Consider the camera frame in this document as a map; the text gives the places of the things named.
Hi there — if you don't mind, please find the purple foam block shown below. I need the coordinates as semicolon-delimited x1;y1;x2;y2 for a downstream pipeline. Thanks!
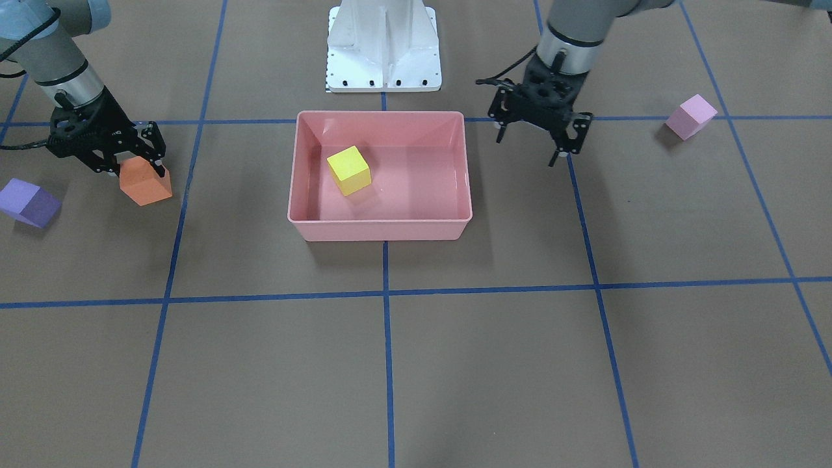
1;178;62;229

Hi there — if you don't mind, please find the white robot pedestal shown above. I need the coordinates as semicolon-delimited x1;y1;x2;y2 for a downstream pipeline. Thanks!
325;1;443;93

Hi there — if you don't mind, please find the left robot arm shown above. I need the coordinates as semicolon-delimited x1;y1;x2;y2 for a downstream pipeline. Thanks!
476;1;674;166

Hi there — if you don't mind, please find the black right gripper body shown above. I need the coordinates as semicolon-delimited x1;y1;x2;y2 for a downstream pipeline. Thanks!
45;88;140;175

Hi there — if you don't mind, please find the yellow foam block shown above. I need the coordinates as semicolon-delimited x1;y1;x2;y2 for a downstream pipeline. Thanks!
326;146;372;196

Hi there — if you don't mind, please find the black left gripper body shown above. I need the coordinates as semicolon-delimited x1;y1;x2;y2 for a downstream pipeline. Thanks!
487;55;593;146

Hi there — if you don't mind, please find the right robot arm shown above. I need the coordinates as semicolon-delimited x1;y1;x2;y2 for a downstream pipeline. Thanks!
1;1;166;177

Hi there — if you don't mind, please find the pink foam block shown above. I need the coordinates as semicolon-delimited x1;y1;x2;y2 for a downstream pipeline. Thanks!
665;94;718;141

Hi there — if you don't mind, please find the orange foam block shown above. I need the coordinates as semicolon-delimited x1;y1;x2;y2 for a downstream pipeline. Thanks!
119;156;173;205

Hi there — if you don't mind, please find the pink plastic bin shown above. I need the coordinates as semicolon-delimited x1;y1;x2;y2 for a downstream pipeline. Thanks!
287;110;473;242

